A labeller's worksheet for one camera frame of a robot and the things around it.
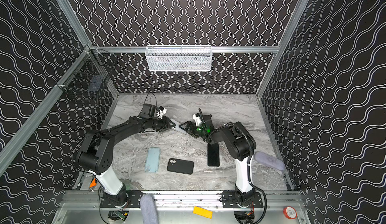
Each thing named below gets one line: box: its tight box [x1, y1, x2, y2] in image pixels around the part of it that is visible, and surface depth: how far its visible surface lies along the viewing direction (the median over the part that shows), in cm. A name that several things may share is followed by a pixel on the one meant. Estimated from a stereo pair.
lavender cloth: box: [254, 151, 285, 171], surface depth 85 cm
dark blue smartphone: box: [207, 143, 220, 167], surface depth 90 cm
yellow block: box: [193, 205, 214, 219], surface depth 73 cm
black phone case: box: [166, 157, 195, 175], surface depth 88 cm
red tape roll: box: [282, 205, 298, 220], surface depth 71 cm
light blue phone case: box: [144, 146, 161, 173], surface depth 90 cm
